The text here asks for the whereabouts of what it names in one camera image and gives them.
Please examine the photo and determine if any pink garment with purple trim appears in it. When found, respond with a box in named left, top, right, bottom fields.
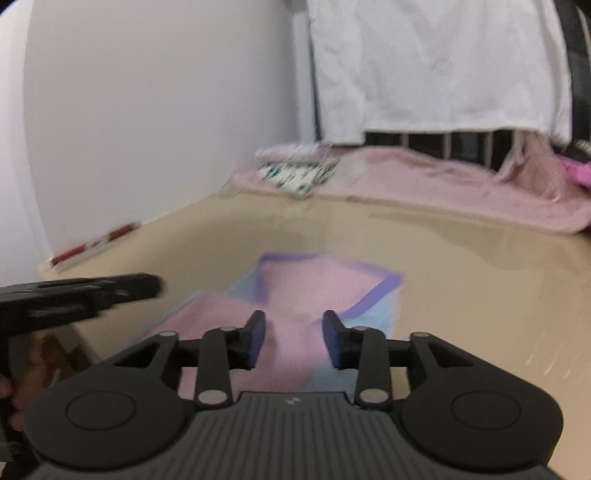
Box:
left=152, top=253, right=403, bottom=396

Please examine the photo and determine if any person's left hand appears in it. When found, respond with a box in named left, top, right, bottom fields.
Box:
left=1, top=331, right=75, bottom=432

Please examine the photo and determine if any red white strip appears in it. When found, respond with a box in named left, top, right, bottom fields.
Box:
left=47, top=222, right=141, bottom=268

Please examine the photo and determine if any beige bed sheet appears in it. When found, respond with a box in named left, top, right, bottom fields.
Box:
left=64, top=192, right=590, bottom=479

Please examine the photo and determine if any white green patterned cloth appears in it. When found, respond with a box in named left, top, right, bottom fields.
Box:
left=256, top=161, right=338, bottom=198

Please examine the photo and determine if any pink blanket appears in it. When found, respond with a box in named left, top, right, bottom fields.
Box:
left=233, top=133, right=590, bottom=234

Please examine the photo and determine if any magenta cloth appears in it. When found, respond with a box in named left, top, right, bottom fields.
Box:
left=557, top=152, right=591, bottom=188

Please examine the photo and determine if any white hanging sheet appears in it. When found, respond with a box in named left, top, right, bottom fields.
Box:
left=306, top=0, right=574, bottom=146

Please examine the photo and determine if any black bed frame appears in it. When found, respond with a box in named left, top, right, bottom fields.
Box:
left=313, top=0, right=591, bottom=172

